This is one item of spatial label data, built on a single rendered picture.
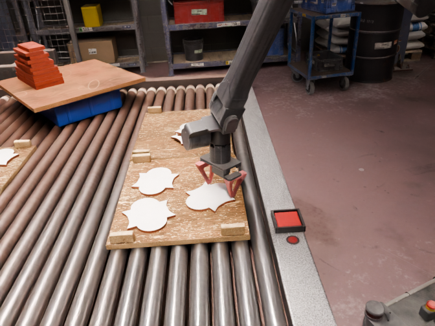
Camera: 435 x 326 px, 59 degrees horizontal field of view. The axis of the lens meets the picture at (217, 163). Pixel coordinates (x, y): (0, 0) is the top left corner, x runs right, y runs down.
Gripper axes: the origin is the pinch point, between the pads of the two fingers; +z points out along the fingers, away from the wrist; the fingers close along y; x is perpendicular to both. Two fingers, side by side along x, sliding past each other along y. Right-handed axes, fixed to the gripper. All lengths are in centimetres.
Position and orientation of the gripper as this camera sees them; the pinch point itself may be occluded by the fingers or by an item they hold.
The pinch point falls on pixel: (220, 187)
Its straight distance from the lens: 108.2
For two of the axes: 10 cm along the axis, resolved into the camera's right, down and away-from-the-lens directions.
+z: 0.2, 8.8, 4.8
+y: 6.8, 3.4, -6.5
